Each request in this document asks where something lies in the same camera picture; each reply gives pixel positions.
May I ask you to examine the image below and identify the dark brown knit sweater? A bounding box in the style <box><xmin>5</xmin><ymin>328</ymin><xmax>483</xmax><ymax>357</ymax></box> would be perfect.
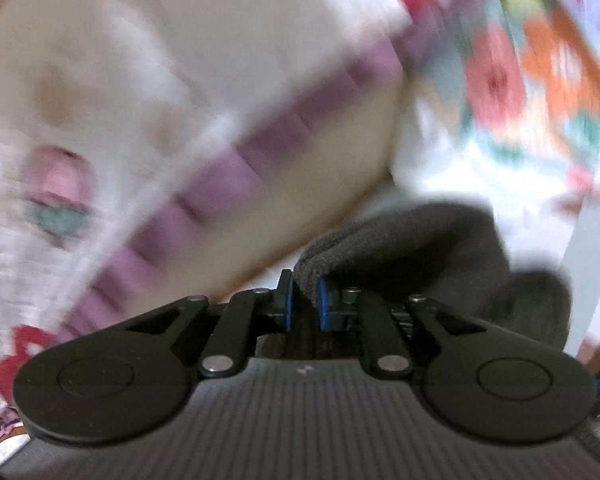
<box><xmin>294</xmin><ymin>202</ymin><xmax>571</xmax><ymax>350</ymax></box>

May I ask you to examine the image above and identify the white quilt with red bears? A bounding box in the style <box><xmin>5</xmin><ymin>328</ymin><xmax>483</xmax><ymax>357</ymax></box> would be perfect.
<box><xmin>0</xmin><ymin>0</ymin><xmax>412</xmax><ymax>442</ymax></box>

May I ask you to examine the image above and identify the floral print bedsheet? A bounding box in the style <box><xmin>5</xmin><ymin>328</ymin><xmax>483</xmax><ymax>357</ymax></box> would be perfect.
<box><xmin>390</xmin><ymin>0</ymin><xmax>600</xmax><ymax>372</ymax></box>

